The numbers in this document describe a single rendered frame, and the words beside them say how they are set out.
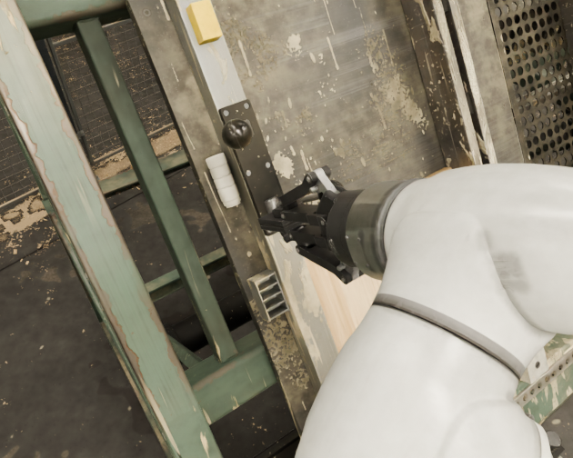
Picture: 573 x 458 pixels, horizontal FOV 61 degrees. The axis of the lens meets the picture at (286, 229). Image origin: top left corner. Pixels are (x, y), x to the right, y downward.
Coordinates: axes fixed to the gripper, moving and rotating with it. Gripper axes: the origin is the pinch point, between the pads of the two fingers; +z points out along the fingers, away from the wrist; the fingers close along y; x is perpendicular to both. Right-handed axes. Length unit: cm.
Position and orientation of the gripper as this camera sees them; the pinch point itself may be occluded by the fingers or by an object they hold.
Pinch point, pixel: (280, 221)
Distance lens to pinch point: 62.2
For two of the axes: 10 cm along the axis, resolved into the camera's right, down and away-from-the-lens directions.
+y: 3.3, 9.1, 2.3
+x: 8.2, -4.0, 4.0
